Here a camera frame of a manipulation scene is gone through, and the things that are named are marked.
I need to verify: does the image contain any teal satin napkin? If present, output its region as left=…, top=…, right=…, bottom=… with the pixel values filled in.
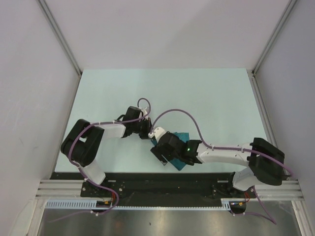
left=150, top=132, right=190, bottom=172

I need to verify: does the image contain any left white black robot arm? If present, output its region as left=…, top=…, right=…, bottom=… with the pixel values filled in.
left=61, top=106, right=152, bottom=197

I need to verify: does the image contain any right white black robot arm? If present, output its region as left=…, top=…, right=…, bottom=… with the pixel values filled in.
left=149, top=130, right=284, bottom=197

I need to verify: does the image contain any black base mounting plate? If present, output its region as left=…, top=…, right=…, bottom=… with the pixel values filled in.
left=50, top=173, right=256, bottom=207

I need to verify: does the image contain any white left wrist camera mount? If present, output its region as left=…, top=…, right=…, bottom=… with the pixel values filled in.
left=141, top=107, right=150, bottom=119

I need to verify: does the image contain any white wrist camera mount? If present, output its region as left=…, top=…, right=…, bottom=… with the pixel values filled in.
left=148, top=127, right=166, bottom=142
left=141, top=107, right=150, bottom=119

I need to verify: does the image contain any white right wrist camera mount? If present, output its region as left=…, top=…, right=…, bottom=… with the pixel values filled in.
left=148, top=127, right=166, bottom=142

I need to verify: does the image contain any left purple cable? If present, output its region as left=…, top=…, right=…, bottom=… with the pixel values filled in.
left=48, top=97, right=152, bottom=223

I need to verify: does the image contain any purple cable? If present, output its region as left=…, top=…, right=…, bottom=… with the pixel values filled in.
left=48, top=97, right=152, bottom=223
left=150, top=109, right=295, bottom=225

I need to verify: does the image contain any white slotted cable duct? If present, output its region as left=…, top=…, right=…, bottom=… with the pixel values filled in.
left=45, top=199, right=231, bottom=211

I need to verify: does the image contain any right aluminium corner post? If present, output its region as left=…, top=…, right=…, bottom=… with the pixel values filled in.
left=252, top=0, right=299, bottom=74

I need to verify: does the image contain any aluminium corner post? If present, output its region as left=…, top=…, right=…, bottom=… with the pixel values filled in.
left=252, top=0, right=299, bottom=74
left=36, top=0, right=83, bottom=78

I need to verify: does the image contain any aluminium frame rail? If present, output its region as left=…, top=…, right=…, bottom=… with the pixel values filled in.
left=36, top=180, right=304, bottom=201

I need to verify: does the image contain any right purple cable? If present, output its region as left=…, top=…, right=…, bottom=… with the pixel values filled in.
left=150, top=109, right=295, bottom=225

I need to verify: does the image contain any left aluminium corner post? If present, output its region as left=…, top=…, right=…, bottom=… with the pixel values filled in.
left=36, top=0, right=83, bottom=78

